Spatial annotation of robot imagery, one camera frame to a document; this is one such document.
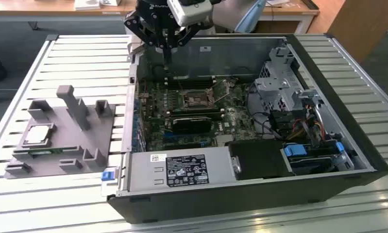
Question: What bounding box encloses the grey card retention bracket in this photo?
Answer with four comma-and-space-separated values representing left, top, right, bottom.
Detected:
127, 41, 147, 66

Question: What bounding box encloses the silver chipset heatsink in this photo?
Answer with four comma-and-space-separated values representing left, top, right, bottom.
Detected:
215, 134, 233, 147

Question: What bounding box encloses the white paper box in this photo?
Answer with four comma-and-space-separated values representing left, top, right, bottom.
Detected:
73, 0, 101, 11

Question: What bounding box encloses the coloured power wire bundle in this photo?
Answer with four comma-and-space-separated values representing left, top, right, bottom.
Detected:
285, 103, 329, 144

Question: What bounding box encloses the wooden cabinet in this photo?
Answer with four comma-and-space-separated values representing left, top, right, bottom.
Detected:
325, 0, 388, 64

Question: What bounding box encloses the CPU socket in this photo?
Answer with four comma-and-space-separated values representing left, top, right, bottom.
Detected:
177, 88, 219, 110

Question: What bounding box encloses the blue disk carrier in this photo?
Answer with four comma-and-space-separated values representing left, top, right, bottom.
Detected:
281, 142, 336, 176

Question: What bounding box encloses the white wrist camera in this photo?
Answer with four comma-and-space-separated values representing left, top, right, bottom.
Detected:
167, 0, 212, 27

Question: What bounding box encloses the black PC case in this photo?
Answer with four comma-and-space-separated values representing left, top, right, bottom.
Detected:
105, 33, 388, 224

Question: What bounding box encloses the green RAM stick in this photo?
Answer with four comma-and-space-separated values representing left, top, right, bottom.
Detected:
13, 148, 65, 156

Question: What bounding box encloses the grey parts rack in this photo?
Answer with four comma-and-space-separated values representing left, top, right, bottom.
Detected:
4, 84, 116, 180

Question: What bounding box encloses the green motherboard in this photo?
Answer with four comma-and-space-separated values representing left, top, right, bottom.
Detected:
133, 77, 256, 152

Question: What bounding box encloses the metal drive cage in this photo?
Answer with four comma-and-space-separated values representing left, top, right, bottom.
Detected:
252, 47, 323, 117

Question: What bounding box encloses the silver CPU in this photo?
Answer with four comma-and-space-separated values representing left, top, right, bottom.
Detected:
23, 125, 57, 146

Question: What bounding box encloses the wooden desk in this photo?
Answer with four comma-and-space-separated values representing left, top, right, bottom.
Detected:
0, 0, 125, 31
124, 4, 320, 34

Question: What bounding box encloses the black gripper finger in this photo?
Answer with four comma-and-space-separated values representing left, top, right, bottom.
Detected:
167, 21, 211, 70
123, 11, 168, 70

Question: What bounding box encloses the metal socket cover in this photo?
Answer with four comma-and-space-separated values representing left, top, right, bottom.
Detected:
208, 78, 239, 102

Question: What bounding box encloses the black graphics card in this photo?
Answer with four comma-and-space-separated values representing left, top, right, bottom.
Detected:
169, 116, 212, 135

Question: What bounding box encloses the grey power supply unit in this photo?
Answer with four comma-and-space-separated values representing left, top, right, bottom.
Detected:
125, 151, 239, 192

